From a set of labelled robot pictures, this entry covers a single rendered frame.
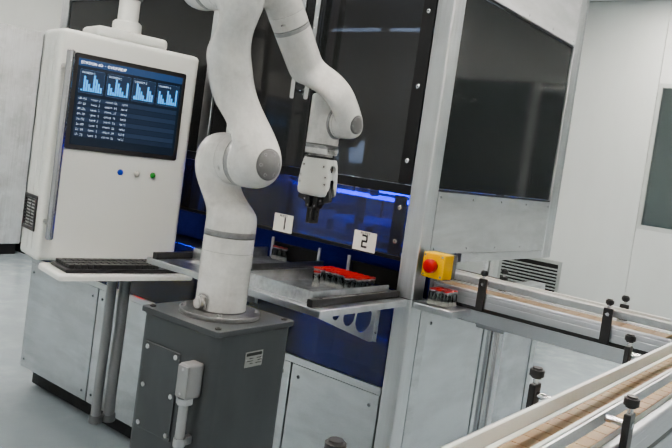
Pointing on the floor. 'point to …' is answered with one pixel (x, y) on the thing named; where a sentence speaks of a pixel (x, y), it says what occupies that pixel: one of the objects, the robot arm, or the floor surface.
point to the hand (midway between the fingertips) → (312, 215)
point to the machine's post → (424, 192)
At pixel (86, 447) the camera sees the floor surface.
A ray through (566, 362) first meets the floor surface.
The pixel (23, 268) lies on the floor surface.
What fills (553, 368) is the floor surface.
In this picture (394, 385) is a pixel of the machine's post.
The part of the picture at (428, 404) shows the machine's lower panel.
